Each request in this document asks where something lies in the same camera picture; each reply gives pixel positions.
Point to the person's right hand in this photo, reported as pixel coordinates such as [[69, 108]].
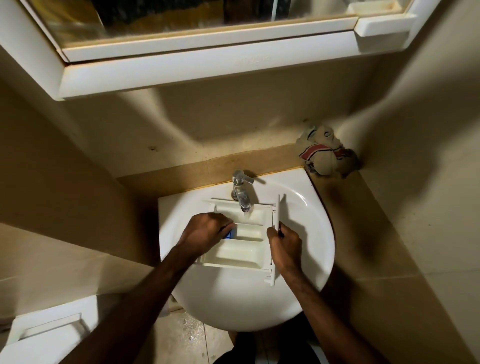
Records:
[[285, 249]]

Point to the person's left hand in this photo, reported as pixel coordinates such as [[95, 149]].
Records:
[[204, 232]]

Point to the white detergent drawer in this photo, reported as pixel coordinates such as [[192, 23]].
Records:
[[243, 255]]

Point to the chrome faucet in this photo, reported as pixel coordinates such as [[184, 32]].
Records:
[[243, 198]]

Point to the person's right forearm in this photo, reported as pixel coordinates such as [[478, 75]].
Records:
[[330, 322]]

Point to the person's left forearm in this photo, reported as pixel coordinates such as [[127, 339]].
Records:
[[131, 311]]

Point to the person's black shorts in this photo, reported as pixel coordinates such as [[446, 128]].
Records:
[[243, 352]]

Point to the white ceramic sink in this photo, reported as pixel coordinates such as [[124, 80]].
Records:
[[243, 303]]

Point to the crumpled beige striped rag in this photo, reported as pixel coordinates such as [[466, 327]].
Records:
[[326, 157]]

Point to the white mirror cabinet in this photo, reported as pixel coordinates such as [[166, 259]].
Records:
[[187, 67]]

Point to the white toilet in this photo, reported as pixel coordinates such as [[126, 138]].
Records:
[[37, 337]]

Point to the white cabinet side shelf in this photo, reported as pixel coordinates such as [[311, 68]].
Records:
[[386, 25]]

